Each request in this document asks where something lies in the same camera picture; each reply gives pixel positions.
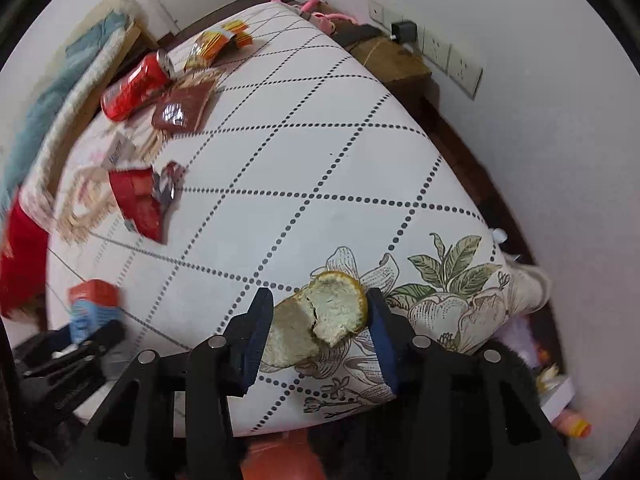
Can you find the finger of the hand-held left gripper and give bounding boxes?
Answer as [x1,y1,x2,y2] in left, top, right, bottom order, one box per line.
[20,352,110,413]
[14,319,127,367]

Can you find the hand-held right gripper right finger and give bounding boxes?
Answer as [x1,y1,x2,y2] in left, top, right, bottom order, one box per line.
[366,287,581,480]

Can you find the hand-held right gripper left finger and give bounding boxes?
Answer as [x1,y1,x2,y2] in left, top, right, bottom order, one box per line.
[65,287,275,480]

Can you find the small red and blue box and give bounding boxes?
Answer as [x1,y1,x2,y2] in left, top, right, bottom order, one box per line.
[67,280,122,345]

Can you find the orange peel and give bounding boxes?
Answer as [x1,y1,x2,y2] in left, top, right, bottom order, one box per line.
[260,270,369,368]

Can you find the red cloth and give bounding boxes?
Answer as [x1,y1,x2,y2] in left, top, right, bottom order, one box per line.
[0,199,50,317]

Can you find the red plastic stool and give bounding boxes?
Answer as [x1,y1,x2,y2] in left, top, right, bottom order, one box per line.
[240,429,328,480]

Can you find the torn red wrapper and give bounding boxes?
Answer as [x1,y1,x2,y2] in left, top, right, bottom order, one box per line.
[107,161,187,246]

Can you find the white flat box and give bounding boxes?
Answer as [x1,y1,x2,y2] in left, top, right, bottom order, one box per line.
[537,374,577,423]

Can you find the white paper scrap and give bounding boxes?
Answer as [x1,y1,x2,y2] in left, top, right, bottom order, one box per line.
[106,136,137,167]

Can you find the white dotted floral tablecloth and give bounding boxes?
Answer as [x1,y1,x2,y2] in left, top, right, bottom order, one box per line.
[44,2,511,438]

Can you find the orange bottle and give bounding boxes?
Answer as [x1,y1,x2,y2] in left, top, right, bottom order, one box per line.
[552,409,592,442]

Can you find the brown snack wrapper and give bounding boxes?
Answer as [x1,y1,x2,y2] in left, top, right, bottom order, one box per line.
[152,79,217,134]

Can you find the blue and cream blanket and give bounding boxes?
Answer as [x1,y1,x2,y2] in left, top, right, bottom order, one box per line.
[0,0,143,206]

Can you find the red soda can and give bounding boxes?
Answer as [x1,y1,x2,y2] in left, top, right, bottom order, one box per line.
[100,50,176,122]

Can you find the yellow and orange snack wrapper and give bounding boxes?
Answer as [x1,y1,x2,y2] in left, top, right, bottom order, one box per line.
[184,19,254,74]

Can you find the black plug adapter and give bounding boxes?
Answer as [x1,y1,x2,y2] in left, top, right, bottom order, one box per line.
[390,20,419,44]

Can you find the pink plush toy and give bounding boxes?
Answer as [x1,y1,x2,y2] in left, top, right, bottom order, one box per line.
[270,0,360,33]

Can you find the white wall socket strip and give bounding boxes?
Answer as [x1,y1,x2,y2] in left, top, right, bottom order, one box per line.
[367,0,484,99]

